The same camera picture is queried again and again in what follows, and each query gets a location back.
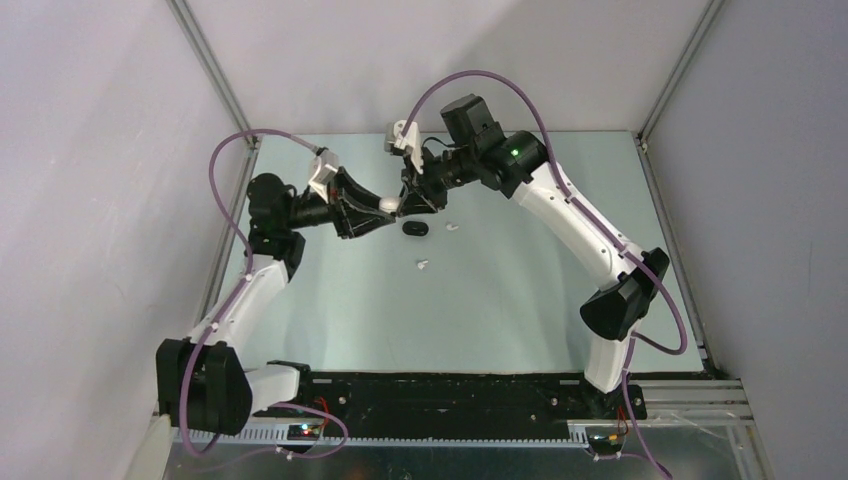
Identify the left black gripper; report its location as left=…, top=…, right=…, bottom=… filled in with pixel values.
left=283, top=167, right=395, bottom=240

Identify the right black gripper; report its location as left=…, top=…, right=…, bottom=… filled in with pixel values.
left=398, top=144, right=479, bottom=215

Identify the white earbud charging case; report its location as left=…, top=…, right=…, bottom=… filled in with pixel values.
left=378, top=197, right=401, bottom=214

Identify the black earbud charging case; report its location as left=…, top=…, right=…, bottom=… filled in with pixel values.
left=402, top=220, right=430, bottom=237

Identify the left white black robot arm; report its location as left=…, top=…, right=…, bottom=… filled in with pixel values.
left=156, top=168, right=401, bottom=435

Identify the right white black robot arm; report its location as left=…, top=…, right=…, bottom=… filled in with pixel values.
left=385, top=94, right=670, bottom=418

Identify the left controller circuit board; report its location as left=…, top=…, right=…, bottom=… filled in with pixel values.
left=284, top=423, right=323, bottom=444

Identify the controller circuit board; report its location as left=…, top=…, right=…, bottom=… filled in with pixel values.
left=587, top=434, right=627, bottom=460
left=284, top=423, right=323, bottom=444

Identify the right controller circuit board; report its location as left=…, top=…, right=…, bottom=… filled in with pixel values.
left=587, top=434, right=627, bottom=460

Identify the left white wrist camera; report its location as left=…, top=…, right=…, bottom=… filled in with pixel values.
left=308, top=147, right=339, bottom=204

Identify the grey slotted cable duct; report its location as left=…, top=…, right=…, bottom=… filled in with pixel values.
left=173, top=423, right=591, bottom=450

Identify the aluminium frame rail front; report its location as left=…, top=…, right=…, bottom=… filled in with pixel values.
left=156, top=376, right=757, bottom=425

